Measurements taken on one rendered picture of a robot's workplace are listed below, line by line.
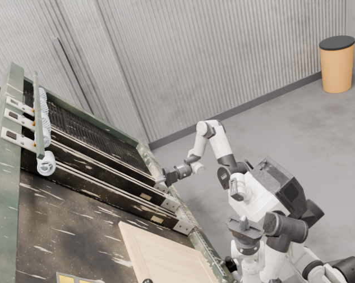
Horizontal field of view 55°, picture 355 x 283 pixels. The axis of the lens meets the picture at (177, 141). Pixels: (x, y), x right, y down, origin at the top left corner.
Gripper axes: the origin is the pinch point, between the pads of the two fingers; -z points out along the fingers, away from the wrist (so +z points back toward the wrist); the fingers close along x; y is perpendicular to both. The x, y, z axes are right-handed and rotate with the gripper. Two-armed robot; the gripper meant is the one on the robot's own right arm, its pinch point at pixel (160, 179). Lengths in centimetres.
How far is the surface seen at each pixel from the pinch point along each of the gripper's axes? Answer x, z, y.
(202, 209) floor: -123, 70, -85
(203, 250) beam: -38.3, 8.7, 25.5
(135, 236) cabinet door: -3.6, -27.1, 28.0
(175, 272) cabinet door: -16, -18, 47
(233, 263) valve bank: -51, 23, 34
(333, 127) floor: -95, 256, -86
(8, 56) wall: 33, -50, -249
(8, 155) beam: 50, -64, 14
